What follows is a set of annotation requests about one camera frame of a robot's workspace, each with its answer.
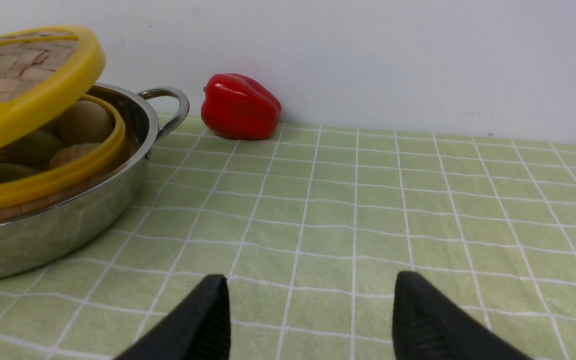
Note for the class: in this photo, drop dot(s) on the white round bun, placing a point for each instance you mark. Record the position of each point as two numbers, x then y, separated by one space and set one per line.
85 122

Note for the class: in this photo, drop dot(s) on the yellow-rimmed woven steamer lid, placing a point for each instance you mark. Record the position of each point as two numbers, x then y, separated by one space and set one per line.
43 71

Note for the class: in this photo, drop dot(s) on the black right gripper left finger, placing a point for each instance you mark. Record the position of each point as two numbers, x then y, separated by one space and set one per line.
198 328

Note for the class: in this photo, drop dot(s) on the green checkered tablecloth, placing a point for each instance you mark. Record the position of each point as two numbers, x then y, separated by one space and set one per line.
311 229

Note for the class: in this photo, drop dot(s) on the white crescent dumpling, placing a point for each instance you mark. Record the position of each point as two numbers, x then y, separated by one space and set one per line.
70 154

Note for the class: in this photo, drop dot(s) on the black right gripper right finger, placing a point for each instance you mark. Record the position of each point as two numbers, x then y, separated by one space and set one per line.
427 325

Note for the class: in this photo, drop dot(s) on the yellow-green round bun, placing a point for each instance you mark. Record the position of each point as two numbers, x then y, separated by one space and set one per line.
35 149

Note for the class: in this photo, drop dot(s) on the yellow-rimmed bamboo steamer basket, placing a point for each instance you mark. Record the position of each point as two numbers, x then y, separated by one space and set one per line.
40 191

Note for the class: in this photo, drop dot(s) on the stainless steel two-handled pot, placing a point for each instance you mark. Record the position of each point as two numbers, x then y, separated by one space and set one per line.
42 236

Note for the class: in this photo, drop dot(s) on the red bell pepper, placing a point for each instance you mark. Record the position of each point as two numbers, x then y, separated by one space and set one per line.
239 108

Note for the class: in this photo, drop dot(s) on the green dumpling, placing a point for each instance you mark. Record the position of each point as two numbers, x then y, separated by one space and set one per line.
10 172

